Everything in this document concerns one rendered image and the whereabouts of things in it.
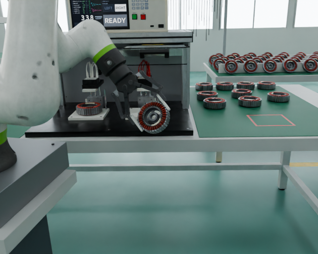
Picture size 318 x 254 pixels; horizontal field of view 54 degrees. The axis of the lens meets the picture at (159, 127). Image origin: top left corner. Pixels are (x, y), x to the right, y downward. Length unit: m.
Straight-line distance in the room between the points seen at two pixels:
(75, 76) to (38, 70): 0.99
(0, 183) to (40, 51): 0.30
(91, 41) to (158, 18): 0.46
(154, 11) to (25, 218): 1.02
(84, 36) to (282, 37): 7.33
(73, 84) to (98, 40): 0.63
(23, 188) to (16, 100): 0.23
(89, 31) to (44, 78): 0.44
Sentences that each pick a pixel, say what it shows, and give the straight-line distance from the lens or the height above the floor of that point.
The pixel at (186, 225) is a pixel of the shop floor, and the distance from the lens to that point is 1.97.
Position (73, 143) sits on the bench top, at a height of 0.74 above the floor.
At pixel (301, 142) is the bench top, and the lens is 1.25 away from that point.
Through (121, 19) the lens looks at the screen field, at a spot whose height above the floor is 1.17.
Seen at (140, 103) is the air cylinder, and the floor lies 0.79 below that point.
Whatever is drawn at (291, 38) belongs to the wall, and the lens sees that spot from 8.28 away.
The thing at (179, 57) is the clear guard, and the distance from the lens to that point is 1.20.
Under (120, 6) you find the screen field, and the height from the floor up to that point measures 1.22.
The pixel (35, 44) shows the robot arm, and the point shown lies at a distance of 0.69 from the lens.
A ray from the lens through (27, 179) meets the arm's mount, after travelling 0.82.
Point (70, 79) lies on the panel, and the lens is 1.68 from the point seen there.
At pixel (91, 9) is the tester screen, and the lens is 1.50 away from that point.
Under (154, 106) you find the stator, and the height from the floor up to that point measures 0.88.
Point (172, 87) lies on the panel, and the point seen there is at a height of 0.84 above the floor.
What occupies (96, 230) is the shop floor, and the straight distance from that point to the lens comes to 1.98.
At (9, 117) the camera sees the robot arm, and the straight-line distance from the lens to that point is 0.70.
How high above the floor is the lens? 1.15
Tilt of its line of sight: 18 degrees down
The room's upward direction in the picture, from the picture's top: 1 degrees counter-clockwise
